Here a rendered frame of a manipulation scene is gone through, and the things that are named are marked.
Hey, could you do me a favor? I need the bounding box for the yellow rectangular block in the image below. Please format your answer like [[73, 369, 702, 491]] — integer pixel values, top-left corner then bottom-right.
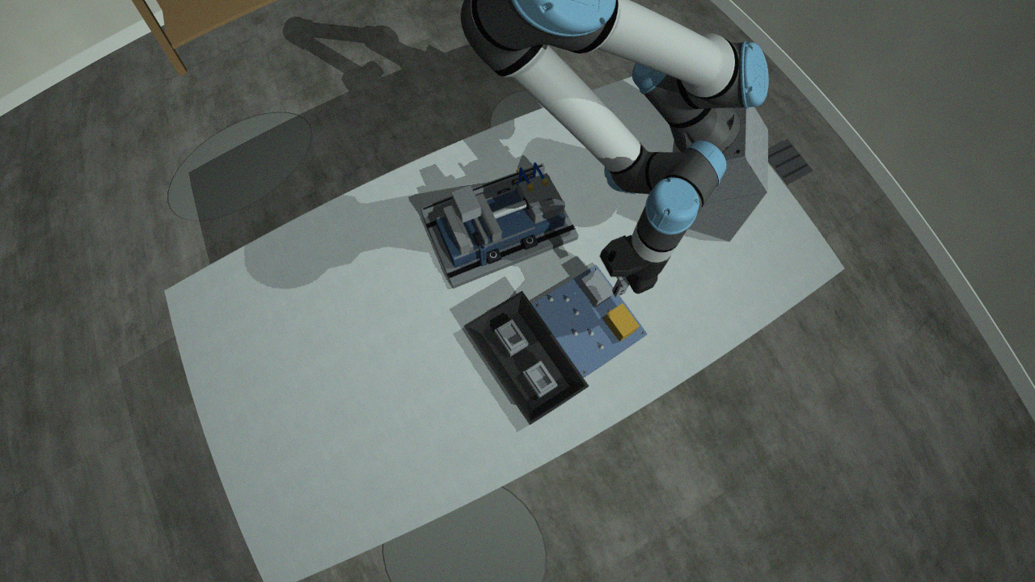
[[604, 303, 639, 342]]

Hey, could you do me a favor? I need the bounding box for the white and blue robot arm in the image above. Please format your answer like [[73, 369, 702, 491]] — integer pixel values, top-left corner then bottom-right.
[[461, 0, 769, 252]]

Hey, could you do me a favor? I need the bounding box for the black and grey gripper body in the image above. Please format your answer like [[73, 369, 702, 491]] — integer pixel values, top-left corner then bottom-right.
[[600, 222, 675, 294]]

